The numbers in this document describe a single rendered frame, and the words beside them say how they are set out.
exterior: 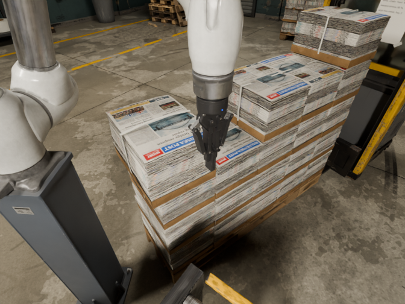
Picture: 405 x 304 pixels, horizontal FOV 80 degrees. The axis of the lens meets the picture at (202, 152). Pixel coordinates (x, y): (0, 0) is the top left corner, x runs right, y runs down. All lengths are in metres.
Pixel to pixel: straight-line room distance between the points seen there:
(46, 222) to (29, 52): 0.55
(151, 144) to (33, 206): 0.42
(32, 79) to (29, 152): 0.22
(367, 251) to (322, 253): 0.31
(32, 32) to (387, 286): 2.11
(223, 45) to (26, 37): 0.58
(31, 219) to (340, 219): 1.93
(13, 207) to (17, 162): 0.19
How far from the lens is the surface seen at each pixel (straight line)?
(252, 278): 1.71
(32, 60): 0.90
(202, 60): 0.49
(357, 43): 1.56
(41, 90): 0.91
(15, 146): 0.84
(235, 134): 1.25
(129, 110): 1.02
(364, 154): 2.32
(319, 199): 2.21
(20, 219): 1.06
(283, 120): 1.26
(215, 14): 0.47
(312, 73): 1.45
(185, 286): 0.81
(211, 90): 0.52
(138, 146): 0.82
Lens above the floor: 1.56
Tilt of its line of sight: 40 degrees down
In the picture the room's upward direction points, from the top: straight up
